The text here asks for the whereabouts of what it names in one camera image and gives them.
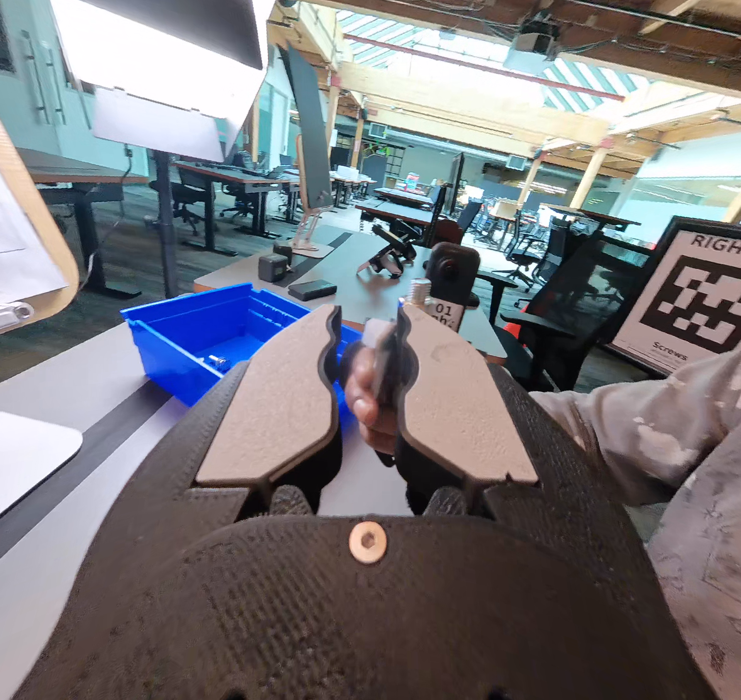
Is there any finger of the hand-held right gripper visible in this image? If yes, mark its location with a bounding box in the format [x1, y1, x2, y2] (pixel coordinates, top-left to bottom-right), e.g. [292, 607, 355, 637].
[362, 317, 397, 350]
[373, 306, 401, 417]

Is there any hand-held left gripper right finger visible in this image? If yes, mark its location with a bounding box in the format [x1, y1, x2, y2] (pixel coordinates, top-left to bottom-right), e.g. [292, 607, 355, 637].
[394, 304, 540, 495]

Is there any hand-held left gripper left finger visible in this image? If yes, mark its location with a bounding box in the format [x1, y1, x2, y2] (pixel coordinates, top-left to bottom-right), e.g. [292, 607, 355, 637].
[195, 304, 344, 495]

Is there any blue plastic bin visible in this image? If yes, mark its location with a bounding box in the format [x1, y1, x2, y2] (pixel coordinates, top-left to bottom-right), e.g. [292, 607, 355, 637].
[120, 283, 362, 408]

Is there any person's right forearm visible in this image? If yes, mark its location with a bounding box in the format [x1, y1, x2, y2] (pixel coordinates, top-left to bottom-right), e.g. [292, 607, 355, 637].
[530, 344, 741, 507]

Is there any person's right hand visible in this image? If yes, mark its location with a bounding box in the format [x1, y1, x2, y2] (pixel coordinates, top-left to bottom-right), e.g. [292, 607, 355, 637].
[343, 346, 400, 456]

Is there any black clamp device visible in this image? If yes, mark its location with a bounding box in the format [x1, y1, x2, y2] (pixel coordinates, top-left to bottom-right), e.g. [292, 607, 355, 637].
[356, 224, 418, 279]

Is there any group of black office chairs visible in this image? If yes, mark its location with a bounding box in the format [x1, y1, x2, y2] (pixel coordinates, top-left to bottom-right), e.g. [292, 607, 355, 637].
[457, 196, 571, 284]

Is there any grey office desk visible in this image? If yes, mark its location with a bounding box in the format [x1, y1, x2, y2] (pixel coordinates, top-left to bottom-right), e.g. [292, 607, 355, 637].
[193, 231, 507, 365]

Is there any flat black box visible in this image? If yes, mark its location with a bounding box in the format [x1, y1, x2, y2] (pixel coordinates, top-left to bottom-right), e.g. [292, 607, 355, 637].
[288, 280, 338, 303]

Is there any dark wooden board stand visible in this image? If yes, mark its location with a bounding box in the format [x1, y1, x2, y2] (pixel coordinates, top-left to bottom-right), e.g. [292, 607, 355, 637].
[283, 42, 338, 258]

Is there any red ceiling pipe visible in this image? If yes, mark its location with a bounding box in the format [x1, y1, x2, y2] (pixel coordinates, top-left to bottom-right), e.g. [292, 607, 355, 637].
[344, 33, 629, 103]

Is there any black light stand pole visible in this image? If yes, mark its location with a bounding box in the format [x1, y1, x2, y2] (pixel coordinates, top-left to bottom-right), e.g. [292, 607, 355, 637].
[152, 150, 180, 298]

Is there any long wooden office desk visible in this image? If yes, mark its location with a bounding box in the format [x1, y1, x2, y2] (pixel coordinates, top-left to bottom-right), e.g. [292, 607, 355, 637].
[174, 159, 302, 258]

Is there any framed square-pattern tag poster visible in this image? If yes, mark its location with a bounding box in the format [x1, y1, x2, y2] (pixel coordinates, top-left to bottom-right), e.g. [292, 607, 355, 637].
[604, 216, 741, 378]

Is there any grey ceiling unit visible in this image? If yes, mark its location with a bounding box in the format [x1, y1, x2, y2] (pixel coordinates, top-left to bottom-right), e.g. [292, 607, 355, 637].
[502, 14, 561, 73]

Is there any wooden instruction board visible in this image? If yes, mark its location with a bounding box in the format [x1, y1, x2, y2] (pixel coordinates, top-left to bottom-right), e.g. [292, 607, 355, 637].
[0, 121, 80, 336]

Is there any printed instruction sheet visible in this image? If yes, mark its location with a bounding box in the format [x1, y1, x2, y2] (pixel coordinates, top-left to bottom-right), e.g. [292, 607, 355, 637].
[0, 173, 70, 305]

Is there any wooden desk with black legs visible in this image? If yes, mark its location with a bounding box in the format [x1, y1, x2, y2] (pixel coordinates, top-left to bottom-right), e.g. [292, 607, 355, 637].
[20, 147, 151, 298]

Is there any studio light panel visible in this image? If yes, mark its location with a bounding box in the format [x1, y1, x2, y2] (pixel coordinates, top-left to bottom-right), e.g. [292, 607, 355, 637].
[35, 0, 277, 164]

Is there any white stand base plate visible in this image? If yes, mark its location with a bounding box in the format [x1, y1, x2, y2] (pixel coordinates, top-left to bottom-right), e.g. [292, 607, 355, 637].
[0, 411, 83, 517]

